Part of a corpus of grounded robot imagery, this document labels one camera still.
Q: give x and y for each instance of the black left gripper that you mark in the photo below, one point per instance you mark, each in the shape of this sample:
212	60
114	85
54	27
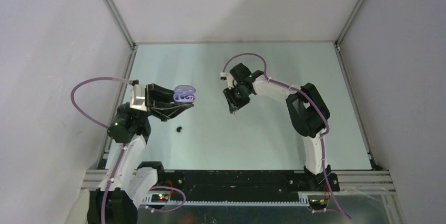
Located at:
165	111

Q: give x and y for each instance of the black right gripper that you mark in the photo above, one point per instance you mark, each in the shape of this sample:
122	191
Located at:
234	104

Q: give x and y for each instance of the purple earbud charging case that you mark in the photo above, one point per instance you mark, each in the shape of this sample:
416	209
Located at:
181	90

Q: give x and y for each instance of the purple wireless earbud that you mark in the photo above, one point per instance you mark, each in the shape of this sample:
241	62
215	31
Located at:
187	98

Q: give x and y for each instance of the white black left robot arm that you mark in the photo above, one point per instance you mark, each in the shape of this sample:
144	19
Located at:
124	187

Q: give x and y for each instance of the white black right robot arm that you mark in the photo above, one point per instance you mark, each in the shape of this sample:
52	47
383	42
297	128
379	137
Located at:
307	111

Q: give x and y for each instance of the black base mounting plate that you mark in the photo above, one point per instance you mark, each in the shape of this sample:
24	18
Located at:
239	185

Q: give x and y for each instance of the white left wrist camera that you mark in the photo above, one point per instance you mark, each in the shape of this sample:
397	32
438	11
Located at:
138	98

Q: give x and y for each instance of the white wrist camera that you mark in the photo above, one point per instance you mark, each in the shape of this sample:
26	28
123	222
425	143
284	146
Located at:
138	98
231	82

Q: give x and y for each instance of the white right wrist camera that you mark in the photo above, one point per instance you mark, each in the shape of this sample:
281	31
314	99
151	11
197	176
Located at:
231	82

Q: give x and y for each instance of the grey slotted cable duct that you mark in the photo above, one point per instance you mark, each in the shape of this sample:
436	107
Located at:
152	200

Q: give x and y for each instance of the aluminium frame post right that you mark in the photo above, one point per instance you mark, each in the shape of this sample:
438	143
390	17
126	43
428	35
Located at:
348	24

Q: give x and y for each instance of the aluminium frame post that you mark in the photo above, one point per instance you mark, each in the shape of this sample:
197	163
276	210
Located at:
348	24
115	13

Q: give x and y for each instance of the aluminium frame post left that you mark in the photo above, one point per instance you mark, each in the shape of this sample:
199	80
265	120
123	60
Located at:
115	13

